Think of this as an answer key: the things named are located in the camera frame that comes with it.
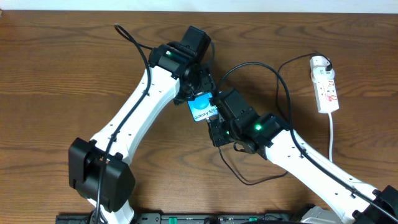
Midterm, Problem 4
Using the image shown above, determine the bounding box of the blue Galaxy smartphone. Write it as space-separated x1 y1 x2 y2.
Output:
188 93 218 122

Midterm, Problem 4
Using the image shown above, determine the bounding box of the black USB charging cable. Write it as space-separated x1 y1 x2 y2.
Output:
205 52 333 187

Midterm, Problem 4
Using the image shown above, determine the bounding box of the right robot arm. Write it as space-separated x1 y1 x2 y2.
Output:
207 108 397 223

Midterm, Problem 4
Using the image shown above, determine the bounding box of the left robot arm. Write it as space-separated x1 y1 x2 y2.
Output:
68 42 215 223

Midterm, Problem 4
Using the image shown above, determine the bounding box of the white charger plug adapter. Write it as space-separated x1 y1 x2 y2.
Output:
310 55 335 78

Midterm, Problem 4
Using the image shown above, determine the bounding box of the white power strip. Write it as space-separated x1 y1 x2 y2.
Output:
311 67 340 114

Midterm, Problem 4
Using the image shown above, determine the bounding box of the white power strip cord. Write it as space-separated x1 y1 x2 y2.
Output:
327 112 334 162

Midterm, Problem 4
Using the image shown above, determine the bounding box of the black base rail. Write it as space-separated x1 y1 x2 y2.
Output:
55 212 299 224

